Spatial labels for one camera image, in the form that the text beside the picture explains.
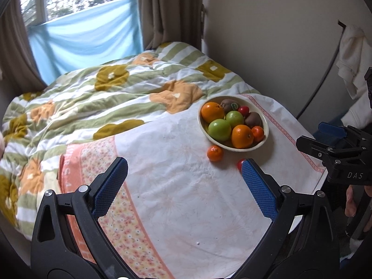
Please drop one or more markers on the person's right hand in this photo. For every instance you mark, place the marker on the person's right hand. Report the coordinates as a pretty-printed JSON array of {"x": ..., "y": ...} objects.
[{"x": 352, "y": 200}]

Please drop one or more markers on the white hanging towel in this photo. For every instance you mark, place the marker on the white hanging towel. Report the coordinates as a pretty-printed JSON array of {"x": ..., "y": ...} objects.
[{"x": 351, "y": 61}]

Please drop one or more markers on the light blue window cloth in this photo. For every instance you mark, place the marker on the light blue window cloth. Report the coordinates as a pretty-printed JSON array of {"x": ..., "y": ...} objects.
[{"x": 87, "y": 40}]

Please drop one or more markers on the white and orange tablecloth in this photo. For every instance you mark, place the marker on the white and orange tablecloth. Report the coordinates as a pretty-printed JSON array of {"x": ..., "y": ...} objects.
[{"x": 189, "y": 194}]

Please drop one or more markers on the brown kiwi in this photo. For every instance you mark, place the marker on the brown kiwi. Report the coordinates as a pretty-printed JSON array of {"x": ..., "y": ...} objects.
[{"x": 252, "y": 119}]

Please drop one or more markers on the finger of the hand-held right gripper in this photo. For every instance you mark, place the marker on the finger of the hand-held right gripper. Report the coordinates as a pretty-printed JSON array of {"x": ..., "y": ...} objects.
[
  {"x": 331, "y": 129},
  {"x": 311, "y": 146}
]

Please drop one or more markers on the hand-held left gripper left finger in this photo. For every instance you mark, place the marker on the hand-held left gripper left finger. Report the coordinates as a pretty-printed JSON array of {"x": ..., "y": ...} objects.
[{"x": 112, "y": 186}]

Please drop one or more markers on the white garment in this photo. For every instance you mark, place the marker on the white garment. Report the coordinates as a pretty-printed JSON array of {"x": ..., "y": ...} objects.
[{"x": 357, "y": 110}]

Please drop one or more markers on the red tomato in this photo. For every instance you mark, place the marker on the red tomato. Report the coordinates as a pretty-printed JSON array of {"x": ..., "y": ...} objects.
[
  {"x": 239, "y": 164},
  {"x": 243, "y": 110}
]

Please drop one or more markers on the brown curtain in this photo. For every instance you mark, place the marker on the brown curtain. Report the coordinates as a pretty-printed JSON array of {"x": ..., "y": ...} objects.
[
  {"x": 168, "y": 11},
  {"x": 14, "y": 52}
]

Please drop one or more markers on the green apple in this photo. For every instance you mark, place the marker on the green apple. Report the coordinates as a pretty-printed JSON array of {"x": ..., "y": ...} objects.
[
  {"x": 234, "y": 118},
  {"x": 220, "y": 129}
]

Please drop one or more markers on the cream and yellow bowl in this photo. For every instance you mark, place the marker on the cream and yellow bowl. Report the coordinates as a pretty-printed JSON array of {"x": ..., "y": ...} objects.
[{"x": 221, "y": 145}]

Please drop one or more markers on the tangerine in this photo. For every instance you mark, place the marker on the tangerine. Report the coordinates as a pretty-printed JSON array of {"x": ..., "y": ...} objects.
[
  {"x": 215, "y": 153},
  {"x": 258, "y": 133}
]

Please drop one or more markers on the kiwi with green sticker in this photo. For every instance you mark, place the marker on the kiwi with green sticker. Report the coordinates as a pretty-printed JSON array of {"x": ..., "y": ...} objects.
[{"x": 229, "y": 104}]

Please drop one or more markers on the floral striped quilt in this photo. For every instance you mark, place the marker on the floral striped quilt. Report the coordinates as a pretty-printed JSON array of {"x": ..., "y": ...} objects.
[{"x": 87, "y": 98}]

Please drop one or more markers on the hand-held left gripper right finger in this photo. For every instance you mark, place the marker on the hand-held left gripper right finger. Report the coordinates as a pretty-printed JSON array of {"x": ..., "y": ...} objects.
[{"x": 258, "y": 189}]

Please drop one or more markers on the orange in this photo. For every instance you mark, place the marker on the orange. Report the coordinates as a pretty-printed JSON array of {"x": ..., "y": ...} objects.
[
  {"x": 242, "y": 136},
  {"x": 213, "y": 112}
]

